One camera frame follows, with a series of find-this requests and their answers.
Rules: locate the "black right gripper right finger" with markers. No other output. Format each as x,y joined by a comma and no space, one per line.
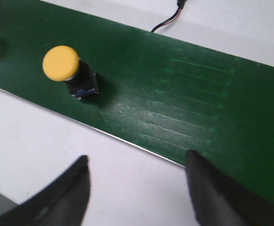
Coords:
218,200

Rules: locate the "green conveyor belt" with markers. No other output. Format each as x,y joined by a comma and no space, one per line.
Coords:
159,93

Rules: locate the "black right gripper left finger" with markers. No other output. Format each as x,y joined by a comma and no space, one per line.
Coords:
61,203

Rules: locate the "black sensor with cable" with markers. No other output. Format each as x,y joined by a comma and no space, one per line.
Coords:
180,6

